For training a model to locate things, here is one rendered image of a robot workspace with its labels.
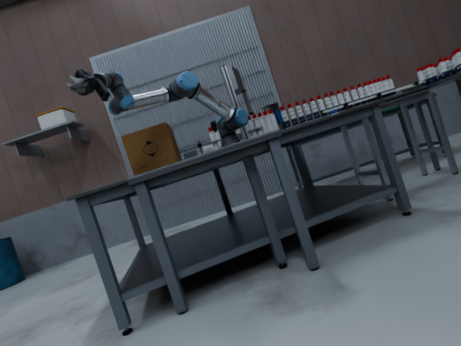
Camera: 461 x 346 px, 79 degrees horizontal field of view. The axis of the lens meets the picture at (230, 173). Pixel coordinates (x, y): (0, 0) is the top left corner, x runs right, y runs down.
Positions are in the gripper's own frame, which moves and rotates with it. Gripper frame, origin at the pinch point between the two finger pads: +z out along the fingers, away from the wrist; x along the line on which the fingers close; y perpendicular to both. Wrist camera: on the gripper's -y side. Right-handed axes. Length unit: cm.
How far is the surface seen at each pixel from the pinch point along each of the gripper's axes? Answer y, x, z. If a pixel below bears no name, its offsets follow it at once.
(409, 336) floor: -150, 13, 31
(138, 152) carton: -22, -40, -50
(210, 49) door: 64, -15, -442
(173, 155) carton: -40, -29, -55
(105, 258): -46, -79, -3
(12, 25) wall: 393, -182, -388
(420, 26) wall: -232, 230, -545
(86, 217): -24, -68, -9
